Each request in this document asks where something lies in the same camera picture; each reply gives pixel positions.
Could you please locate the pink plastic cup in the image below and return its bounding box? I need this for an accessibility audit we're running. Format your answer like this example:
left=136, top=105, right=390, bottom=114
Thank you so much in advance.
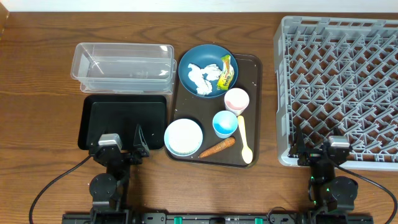
left=224, top=88, right=249, bottom=116

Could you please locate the light blue plastic cup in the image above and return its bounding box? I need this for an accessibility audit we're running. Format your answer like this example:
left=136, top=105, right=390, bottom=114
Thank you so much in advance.
left=212, top=110, right=238, bottom=139

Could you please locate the white tissue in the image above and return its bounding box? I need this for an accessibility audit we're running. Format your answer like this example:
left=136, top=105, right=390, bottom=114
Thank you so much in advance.
left=188, top=63, right=221, bottom=96

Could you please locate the yellow green snack wrapper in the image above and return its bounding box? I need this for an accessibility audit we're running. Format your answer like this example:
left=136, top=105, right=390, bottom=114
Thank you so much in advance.
left=217, top=55, right=234, bottom=90

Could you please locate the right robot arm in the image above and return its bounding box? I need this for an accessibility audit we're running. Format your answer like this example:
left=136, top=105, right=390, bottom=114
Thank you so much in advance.
left=289, top=128, right=358, bottom=223

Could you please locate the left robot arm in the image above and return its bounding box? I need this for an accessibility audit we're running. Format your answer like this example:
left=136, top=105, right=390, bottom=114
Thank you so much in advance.
left=89, top=124, right=149, bottom=224

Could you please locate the grey dishwasher rack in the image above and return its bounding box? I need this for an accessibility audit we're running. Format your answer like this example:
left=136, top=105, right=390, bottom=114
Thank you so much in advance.
left=274, top=16, right=397, bottom=171

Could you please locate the light blue rice bowl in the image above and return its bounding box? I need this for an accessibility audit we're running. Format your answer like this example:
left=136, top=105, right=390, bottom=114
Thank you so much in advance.
left=164, top=118, right=203, bottom=157

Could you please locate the black plastic bin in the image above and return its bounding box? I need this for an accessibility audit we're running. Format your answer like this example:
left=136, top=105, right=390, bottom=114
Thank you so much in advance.
left=78, top=95, right=167, bottom=150

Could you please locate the cream plastic spoon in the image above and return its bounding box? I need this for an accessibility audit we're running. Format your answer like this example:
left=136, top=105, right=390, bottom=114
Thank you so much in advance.
left=237, top=115, right=253, bottom=164

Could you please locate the orange carrot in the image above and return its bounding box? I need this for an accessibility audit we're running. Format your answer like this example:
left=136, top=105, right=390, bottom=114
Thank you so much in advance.
left=198, top=137, right=236, bottom=158

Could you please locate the dark brown serving tray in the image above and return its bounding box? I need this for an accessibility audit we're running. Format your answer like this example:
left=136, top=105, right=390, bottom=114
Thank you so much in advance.
left=166, top=54, right=262, bottom=168

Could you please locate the clear plastic bin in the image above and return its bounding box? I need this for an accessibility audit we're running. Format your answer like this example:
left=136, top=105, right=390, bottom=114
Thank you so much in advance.
left=70, top=42, right=177, bottom=95

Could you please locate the dark blue plate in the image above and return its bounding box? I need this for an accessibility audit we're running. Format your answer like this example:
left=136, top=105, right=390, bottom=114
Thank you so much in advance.
left=178, top=44, right=239, bottom=98

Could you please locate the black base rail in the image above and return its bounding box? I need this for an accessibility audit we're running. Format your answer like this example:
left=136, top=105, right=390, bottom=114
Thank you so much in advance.
left=61, top=212, right=374, bottom=224

